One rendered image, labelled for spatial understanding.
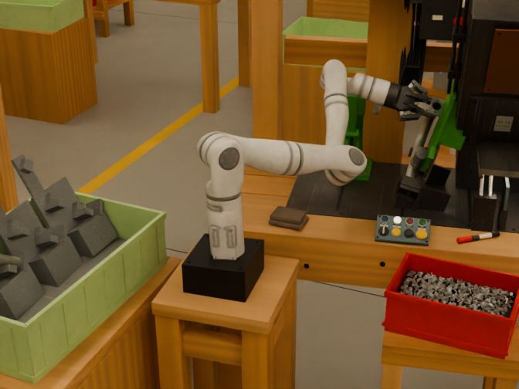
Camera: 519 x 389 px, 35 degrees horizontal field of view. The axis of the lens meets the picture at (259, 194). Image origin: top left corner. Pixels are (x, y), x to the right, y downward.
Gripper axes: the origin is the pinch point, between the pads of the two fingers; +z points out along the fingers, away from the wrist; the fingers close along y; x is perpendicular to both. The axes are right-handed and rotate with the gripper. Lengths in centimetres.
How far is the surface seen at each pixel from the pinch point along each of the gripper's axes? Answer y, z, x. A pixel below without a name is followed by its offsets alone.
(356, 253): -50, -8, 1
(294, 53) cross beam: 19, -47, 32
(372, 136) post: 0.6, -12.4, 36.8
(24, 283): -89, -89, -15
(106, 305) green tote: -87, -68, -10
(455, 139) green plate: -9.1, 8.5, -4.5
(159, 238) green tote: -63, -63, 4
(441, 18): 27.3, -5.6, -4.4
